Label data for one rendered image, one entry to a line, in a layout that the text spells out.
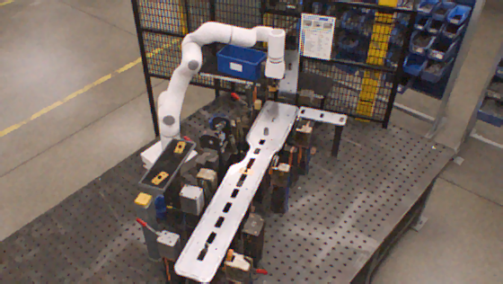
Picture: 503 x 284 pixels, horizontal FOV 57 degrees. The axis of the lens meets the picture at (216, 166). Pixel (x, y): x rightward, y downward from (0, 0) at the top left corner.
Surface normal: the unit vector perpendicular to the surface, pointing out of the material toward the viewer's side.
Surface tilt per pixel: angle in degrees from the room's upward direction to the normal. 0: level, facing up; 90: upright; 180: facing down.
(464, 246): 0
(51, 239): 0
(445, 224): 0
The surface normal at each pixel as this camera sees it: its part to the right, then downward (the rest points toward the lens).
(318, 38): -0.39, 0.65
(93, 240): -0.05, -0.73
